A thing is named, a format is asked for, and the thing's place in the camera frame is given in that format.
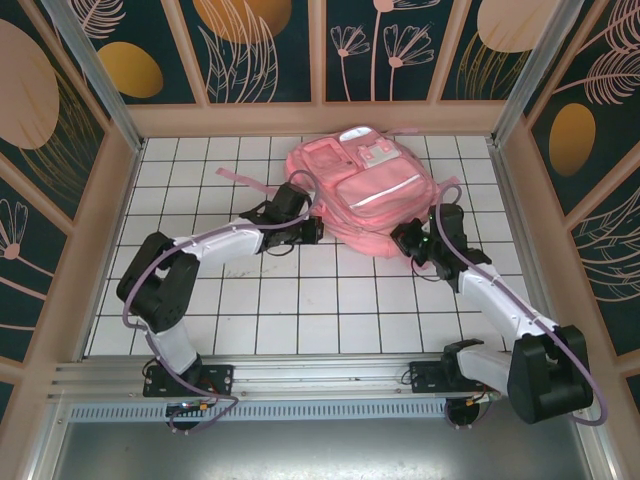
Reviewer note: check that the pink student backpack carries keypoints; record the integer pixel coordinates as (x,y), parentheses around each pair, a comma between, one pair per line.
(370,195)

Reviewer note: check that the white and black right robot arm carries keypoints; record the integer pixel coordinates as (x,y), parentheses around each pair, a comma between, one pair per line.
(545,375)

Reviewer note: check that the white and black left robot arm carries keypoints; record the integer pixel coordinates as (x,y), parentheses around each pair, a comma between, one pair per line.
(155,285)

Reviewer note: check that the grey metal sheet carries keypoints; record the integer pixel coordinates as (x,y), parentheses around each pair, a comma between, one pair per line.
(320,450)

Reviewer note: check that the aluminium side rail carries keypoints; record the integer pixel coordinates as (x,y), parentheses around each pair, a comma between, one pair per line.
(520,225)

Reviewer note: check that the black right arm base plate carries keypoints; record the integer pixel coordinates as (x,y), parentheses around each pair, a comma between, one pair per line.
(425,380)

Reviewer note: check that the aluminium front rail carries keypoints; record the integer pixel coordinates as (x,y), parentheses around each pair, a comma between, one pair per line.
(320,372)

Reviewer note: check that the aluminium corner post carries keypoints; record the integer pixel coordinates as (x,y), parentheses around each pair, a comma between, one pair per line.
(98,75)
(532,75)

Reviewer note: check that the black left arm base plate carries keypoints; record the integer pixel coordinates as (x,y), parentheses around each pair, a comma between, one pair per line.
(220,380)

